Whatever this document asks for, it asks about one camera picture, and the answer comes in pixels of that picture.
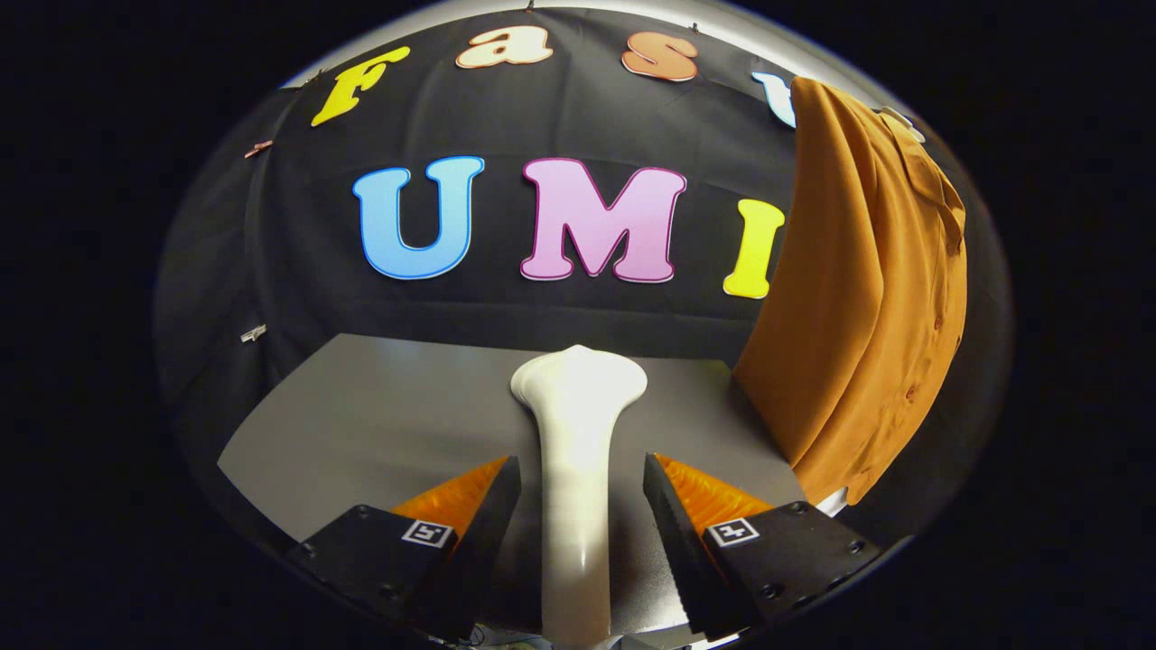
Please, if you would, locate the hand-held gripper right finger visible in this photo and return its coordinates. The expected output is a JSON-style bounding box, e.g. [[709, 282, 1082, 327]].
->
[[643, 452, 881, 637]]

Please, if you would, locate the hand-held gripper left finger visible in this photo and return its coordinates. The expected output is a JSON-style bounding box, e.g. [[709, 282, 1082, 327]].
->
[[287, 455, 523, 642]]

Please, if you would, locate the white garment steamer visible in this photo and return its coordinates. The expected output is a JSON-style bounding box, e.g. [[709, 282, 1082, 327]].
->
[[510, 344, 649, 646]]

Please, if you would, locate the orange button shirt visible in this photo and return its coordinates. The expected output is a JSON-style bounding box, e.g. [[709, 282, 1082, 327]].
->
[[732, 76, 969, 506]]

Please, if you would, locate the grey cabinet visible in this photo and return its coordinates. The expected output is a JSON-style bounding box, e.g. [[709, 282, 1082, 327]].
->
[[217, 332, 809, 633]]

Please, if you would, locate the black backdrop cloth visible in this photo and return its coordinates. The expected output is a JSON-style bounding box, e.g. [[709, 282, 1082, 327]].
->
[[154, 7, 1017, 543]]

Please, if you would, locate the white mannequin torso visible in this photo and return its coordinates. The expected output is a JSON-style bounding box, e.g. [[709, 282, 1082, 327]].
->
[[817, 107, 927, 517]]

